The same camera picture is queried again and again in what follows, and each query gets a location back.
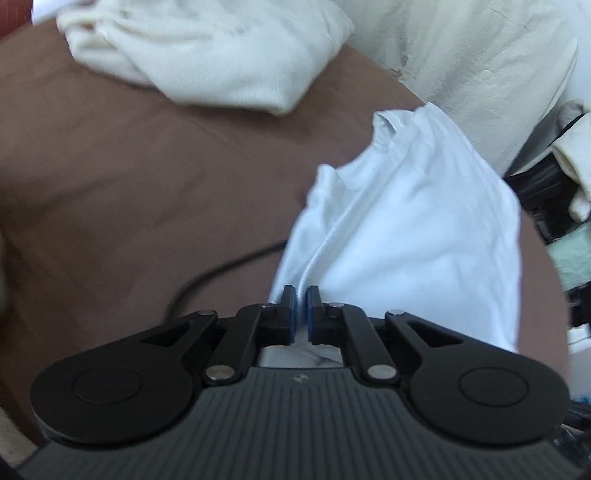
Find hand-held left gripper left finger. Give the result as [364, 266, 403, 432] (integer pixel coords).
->
[139, 285, 297, 386]

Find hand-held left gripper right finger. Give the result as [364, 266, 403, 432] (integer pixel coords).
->
[307, 285, 465, 384]

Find white t-shirt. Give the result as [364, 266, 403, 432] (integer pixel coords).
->
[268, 102, 522, 367]

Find brown bed sheet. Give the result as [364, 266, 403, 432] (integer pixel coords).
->
[0, 18, 571, 444]

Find black chair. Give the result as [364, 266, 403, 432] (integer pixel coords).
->
[503, 152, 578, 245]

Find mint green cloth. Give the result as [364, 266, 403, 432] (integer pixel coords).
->
[547, 226, 591, 289]

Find cream blanket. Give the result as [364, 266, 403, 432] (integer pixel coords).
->
[55, 0, 356, 116]

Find white hanging garment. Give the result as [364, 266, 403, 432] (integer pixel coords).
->
[549, 99, 591, 222]

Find black cable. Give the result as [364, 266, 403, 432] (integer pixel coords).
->
[168, 237, 289, 319]

